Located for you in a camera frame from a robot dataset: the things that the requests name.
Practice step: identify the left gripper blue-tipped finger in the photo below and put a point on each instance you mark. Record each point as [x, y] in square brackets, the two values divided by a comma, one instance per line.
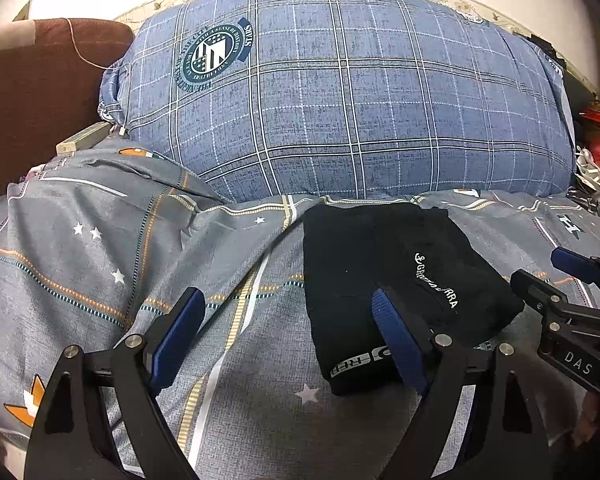
[584, 269]

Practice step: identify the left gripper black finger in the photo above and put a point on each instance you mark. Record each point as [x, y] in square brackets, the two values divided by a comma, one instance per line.
[550, 302]

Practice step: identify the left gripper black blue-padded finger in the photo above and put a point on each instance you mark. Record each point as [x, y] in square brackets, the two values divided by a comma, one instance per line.
[504, 438]
[71, 436]

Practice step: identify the black pants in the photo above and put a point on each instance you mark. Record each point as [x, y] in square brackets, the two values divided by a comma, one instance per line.
[381, 280]

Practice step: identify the person's hand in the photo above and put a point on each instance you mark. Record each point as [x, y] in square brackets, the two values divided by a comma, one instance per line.
[589, 420]

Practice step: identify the silver plastic bags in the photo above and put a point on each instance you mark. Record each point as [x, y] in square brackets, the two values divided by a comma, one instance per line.
[586, 186]

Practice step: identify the grey patterned bed sheet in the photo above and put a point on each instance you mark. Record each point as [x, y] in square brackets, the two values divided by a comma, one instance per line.
[95, 246]

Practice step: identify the blue plaid pillow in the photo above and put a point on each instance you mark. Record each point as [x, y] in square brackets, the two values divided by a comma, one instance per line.
[350, 98]

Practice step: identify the wooden bed frame block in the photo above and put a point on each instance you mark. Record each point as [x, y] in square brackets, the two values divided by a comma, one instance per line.
[84, 139]

